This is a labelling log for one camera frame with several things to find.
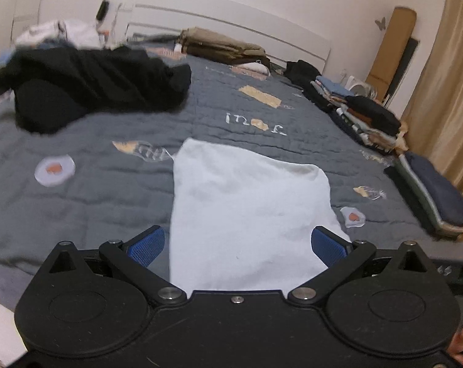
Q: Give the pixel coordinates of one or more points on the brown wooden board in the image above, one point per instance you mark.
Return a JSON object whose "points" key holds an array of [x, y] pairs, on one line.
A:
{"points": [[393, 54]]}

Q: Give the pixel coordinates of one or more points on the white t-shirt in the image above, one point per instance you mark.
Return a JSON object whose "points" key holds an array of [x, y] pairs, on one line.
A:
{"points": [[242, 221]]}

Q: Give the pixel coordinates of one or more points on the light grey hoodie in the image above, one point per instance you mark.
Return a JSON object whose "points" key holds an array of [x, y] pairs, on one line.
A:
{"points": [[76, 33]]}

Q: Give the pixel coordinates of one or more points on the beige curtain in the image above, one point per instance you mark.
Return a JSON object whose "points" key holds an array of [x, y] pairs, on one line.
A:
{"points": [[435, 111]]}

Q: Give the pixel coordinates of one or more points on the stack of folded clothes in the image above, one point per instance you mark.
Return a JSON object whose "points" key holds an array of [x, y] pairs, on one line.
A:
{"points": [[361, 118]]}

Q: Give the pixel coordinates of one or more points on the navy folded duvet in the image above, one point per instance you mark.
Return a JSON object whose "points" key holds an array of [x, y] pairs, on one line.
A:
{"points": [[435, 197]]}

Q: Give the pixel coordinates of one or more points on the white pillow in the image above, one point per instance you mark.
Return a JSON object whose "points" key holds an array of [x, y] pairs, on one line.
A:
{"points": [[255, 67]]}

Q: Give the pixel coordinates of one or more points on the folded brown blanket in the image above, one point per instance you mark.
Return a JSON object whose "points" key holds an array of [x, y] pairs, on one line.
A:
{"points": [[220, 48]]}

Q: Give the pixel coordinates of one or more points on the grey quilted bedspread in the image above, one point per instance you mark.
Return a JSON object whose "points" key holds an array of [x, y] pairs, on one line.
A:
{"points": [[109, 175]]}

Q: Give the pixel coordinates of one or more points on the white bed headboard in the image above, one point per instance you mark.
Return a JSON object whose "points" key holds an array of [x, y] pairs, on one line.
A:
{"points": [[283, 41]]}

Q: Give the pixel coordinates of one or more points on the black clothes pile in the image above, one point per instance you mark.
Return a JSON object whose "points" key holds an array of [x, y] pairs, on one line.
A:
{"points": [[57, 86]]}

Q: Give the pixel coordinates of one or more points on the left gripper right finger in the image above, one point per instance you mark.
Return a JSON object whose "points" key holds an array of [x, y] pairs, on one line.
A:
{"points": [[343, 259]]}

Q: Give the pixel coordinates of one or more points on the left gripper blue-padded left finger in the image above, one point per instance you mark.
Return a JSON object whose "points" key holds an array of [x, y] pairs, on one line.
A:
{"points": [[131, 261]]}

